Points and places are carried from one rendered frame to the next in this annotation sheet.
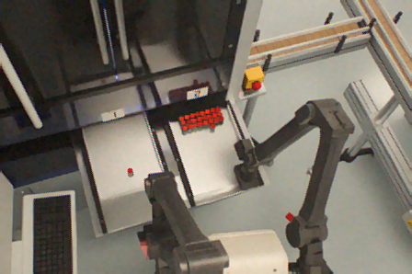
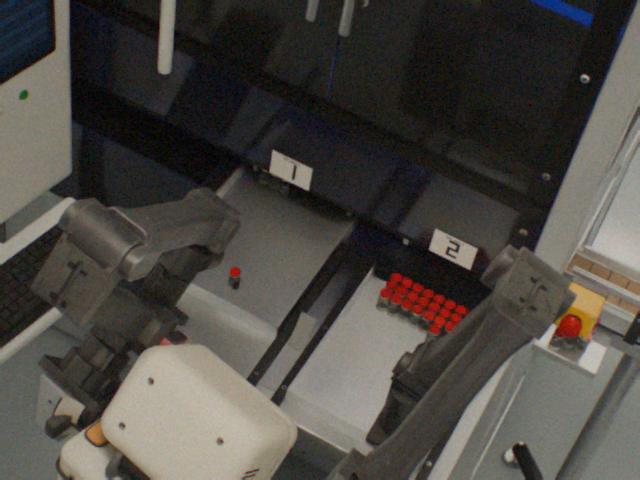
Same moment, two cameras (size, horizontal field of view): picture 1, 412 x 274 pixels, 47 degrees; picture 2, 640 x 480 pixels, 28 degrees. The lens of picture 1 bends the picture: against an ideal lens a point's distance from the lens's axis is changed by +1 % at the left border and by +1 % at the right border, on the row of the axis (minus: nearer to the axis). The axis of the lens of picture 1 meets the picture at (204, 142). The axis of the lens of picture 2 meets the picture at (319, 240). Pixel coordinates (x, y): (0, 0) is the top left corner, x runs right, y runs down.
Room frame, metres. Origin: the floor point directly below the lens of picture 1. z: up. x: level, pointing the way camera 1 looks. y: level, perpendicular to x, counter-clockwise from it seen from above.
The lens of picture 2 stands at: (-0.25, -0.88, 2.75)
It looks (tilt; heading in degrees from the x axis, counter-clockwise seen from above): 49 degrees down; 46
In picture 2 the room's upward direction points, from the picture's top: 12 degrees clockwise
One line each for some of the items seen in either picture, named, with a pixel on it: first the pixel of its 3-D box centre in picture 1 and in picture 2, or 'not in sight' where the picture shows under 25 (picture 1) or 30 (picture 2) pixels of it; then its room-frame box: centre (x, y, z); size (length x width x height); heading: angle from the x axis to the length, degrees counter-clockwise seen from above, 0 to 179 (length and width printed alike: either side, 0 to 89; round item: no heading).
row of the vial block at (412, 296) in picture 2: (200, 120); (426, 311); (0.93, 0.03, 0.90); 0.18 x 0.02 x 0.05; 116
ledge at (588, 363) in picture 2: (246, 83); (575, 336); (1.17, -0.15, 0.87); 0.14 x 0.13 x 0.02; 27
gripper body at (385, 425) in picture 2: (247, 173); (398, 417); (0.69, -0.17, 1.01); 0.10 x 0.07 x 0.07; 27
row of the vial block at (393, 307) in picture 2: (202, 125); (421, 319); (0.91, 0.02, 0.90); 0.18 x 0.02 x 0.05; 116
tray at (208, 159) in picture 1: (211, 149); (394, 362); (0.81, -0.03, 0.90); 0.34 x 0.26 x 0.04; 26
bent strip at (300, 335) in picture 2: (177, 180); (288, 351); (0.65, 0.08, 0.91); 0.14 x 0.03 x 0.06; 27
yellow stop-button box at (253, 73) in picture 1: (252, 75); (579, 308); (1.13, -0.15, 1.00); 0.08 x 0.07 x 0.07; 27
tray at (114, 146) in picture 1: (121, 149); (260, 242); (0.76, 0.32, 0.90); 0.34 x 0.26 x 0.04; 27
